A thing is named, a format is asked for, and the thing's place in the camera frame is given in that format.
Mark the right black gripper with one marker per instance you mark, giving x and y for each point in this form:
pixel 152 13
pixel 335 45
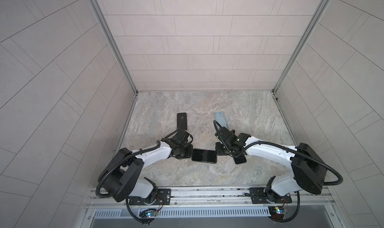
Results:
pixel 217 148

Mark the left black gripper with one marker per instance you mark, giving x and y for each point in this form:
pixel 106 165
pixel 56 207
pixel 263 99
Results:
pixel 189 152

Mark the purple phone black screen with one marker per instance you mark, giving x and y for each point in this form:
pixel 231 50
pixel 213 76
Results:
pixel 182 121

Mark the light blue phone case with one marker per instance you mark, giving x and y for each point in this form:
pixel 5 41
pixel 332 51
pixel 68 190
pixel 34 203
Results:
pixel 221 119

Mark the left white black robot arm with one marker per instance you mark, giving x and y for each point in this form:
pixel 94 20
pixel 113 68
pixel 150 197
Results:
pixel 120 179

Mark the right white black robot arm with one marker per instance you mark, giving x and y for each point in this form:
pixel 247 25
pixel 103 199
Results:
pixel 306 170

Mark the left green circuit board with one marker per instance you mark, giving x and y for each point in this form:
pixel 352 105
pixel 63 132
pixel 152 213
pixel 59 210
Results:
pixel 149 214

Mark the green circuit board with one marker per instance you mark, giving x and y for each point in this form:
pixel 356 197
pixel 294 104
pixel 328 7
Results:
pixel 277 212
pixel 149 214

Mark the right green circuit board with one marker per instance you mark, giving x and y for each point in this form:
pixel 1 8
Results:
pixel 277 212

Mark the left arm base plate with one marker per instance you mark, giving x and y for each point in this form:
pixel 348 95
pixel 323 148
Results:
pixel 163 195

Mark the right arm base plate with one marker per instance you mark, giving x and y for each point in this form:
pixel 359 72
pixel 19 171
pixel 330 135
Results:
pixel 260 196

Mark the aluminium mounting rail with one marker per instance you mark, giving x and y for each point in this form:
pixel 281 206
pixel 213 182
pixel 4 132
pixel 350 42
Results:
pixel 216 196

